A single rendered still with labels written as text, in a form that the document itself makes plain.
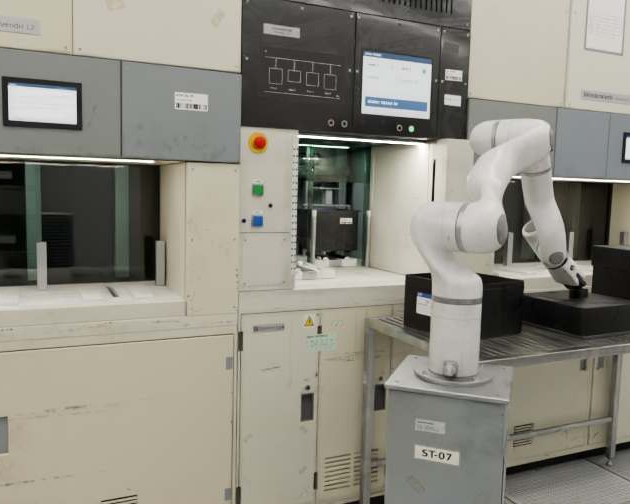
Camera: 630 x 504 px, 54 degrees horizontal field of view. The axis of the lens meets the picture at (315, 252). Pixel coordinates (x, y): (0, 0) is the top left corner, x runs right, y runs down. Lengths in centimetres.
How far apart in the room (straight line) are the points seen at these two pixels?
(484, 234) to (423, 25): 110
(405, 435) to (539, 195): 88
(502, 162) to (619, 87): 141
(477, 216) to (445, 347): 32
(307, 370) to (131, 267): 76
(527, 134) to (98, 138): 118
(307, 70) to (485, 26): 77
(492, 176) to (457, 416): 59
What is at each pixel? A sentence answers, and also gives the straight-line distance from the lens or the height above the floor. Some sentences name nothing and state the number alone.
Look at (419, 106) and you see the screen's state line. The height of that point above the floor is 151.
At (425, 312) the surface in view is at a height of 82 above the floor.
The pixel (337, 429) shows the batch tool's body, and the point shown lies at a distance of 228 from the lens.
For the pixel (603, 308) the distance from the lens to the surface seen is 215.
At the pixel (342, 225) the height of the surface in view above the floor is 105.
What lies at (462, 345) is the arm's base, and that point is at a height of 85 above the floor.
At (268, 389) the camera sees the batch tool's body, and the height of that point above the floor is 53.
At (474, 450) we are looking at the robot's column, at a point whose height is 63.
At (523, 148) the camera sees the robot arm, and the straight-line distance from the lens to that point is 170.
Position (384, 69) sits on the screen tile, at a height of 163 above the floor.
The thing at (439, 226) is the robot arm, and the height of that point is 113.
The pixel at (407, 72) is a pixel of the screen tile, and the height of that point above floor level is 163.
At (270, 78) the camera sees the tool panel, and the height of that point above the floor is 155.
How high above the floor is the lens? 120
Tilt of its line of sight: 6 degrees down
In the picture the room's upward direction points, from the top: 1 degrees clockwise
